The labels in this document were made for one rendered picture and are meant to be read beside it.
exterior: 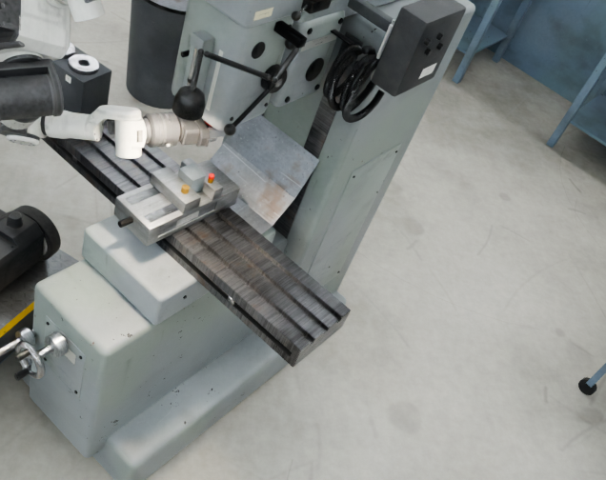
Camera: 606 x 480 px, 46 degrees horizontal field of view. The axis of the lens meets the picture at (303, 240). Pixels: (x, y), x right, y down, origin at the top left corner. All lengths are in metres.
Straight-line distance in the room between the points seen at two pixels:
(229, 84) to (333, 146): 0.56
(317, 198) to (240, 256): 0.37
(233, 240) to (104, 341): 0.46
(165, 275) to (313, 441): 1.10
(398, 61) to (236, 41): 0.39
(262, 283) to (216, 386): 0.74
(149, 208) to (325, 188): 0.57
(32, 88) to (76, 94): 0.67
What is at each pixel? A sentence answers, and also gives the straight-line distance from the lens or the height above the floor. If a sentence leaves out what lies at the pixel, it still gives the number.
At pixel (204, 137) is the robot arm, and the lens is 1.92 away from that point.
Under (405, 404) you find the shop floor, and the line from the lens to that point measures 3.17.
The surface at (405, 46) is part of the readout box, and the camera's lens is 1.78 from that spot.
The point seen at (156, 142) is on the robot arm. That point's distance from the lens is 1.89.
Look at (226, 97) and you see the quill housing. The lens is 1.78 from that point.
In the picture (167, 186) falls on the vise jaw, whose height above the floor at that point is 1.04.
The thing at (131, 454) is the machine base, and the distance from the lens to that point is 2.51.
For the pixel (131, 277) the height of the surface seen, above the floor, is 0.83.
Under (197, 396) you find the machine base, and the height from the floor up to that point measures 0.20.
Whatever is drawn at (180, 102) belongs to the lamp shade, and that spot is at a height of 1.46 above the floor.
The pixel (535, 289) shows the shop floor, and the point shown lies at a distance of 4.05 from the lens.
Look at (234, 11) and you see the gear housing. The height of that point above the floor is 1.66.
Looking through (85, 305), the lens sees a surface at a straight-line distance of 2.15.
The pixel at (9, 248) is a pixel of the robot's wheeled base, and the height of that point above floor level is 0.59.
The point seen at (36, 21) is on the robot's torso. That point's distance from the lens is 1.68.
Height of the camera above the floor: 2.40
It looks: 42 degrees down
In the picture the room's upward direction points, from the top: 22 degrees clockwise
